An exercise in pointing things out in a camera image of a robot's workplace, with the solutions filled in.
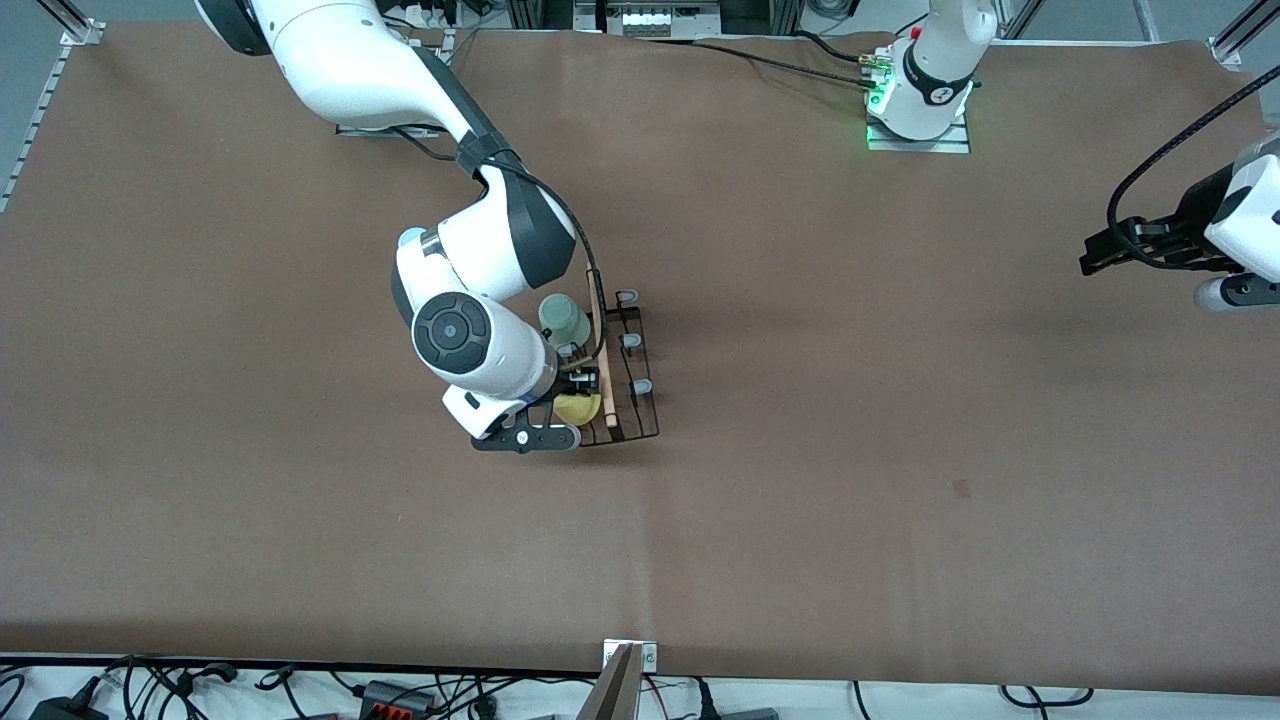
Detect green plastic cup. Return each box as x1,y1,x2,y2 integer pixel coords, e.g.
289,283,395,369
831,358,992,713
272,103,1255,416
538,292,594,351

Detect aluminium frame profile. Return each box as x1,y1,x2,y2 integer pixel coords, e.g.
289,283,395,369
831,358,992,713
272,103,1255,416
38,0,107,48
1208,0,1280,67

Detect black cable to arm base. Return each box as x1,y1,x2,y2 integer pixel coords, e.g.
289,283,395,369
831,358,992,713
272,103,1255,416
618,32,886,93

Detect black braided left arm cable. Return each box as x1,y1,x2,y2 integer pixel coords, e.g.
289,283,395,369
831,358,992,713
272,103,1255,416
1106,64,1280,269

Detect black power adapter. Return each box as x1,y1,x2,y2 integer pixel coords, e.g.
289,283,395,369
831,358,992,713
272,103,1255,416
28,690,113,720

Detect black box with red connectors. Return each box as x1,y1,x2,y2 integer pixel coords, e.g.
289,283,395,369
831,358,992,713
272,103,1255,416
358,680,439,719

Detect perforated metal side rail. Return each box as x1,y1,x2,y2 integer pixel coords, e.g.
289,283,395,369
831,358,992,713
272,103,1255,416
0,44,77,213

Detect white power strip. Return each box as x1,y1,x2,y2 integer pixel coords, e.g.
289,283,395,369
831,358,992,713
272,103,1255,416
598,0,723,38

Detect metal table edge bracket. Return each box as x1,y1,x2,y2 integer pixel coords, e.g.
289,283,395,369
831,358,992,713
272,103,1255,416
602,639,659,673

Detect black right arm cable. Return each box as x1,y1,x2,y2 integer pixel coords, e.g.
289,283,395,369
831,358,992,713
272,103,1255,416
388,122,604,373

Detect tangled black floor cables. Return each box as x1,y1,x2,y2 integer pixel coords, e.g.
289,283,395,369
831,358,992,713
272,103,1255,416
0,655,601,720

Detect grey camera mount beam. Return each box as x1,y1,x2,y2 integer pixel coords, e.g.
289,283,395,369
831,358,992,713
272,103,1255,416
574,643,647,720

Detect black wire cup holder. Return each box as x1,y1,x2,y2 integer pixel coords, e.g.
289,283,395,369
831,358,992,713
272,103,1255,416
575,270,662,447

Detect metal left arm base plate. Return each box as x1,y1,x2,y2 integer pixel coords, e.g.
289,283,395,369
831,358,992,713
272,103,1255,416
866,112,972,154

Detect black looped cable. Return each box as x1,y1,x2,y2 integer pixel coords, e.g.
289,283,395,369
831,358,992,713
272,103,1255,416
1000,684,1096,711

